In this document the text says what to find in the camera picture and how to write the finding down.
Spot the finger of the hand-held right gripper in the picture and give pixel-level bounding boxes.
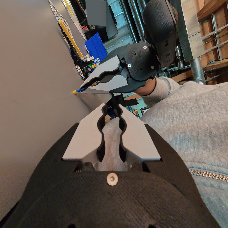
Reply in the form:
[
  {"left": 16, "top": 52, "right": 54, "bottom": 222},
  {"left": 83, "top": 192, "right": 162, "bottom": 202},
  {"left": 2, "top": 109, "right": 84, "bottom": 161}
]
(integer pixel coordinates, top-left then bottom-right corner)
[
  {"left": 81, "top": 55, "right": 121, "bottom": 89},
  {"left": 83, "top": 75, "right": 126, "bottom": 94}
]

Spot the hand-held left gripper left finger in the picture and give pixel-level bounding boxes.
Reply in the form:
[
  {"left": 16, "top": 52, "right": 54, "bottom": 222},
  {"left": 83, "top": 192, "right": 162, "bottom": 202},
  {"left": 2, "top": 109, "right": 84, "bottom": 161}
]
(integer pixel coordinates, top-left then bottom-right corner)
[{"left": 62, "top": 103, "right": 108, "bottom": 169}]

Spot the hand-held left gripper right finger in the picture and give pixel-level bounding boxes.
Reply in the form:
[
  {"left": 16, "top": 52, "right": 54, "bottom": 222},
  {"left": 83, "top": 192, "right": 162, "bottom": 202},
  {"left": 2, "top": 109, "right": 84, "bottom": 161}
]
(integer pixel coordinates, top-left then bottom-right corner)
[{"left": 118, "top": 104, "right": 161, "bottom": 168}]

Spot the black yellow lego vehicle model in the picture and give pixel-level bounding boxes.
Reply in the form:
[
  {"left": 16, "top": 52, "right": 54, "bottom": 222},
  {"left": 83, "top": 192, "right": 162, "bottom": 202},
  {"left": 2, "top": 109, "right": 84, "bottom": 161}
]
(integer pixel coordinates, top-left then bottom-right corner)
[{"left": 58, "top": 20, "right": 99, "bottom": 80}]

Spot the person's right forearm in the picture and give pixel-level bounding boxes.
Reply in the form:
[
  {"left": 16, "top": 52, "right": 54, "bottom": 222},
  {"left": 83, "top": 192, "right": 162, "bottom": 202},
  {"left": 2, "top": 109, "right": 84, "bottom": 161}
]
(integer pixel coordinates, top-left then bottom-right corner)
[{"left": 142, "top": 76, "right": 182, "bottom": 108}]

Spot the person's right hand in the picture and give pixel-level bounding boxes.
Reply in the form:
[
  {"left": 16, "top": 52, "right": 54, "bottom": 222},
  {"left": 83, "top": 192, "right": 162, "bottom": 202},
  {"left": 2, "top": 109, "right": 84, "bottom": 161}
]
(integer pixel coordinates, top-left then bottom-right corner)
[{"left": 134, "top": 77, "right": 157, "bottom": 96}]

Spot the blue storage bin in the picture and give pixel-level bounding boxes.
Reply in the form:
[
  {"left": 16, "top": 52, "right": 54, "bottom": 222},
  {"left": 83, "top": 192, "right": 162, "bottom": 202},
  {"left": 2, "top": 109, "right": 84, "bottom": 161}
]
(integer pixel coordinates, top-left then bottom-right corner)
[{"left": 85, "top": 32, "right": 108, "bottom": 62}]

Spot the large black monitor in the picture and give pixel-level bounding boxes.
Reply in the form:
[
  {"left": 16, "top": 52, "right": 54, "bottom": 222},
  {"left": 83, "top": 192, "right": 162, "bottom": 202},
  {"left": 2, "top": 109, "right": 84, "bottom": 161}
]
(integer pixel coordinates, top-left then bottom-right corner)
[{"left": 106, "top": 0, "right": 119, "bottom": 39}]

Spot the clear plastic sheet yellow patch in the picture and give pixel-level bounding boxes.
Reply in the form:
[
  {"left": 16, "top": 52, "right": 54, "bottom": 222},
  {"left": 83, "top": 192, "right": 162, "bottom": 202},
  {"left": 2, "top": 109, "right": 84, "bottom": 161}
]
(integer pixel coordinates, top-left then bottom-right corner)
[{"left": 61, "top": 0, "right": 87, "bottom": 42}]

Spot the zebra striped sticker sheet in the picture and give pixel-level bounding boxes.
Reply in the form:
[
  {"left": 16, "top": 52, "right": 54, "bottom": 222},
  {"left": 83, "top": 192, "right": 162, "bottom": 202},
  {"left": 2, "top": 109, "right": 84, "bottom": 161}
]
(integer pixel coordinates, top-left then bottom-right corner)
[{"left": 48, "top": 0, "right": 71, "bottom": 47}]

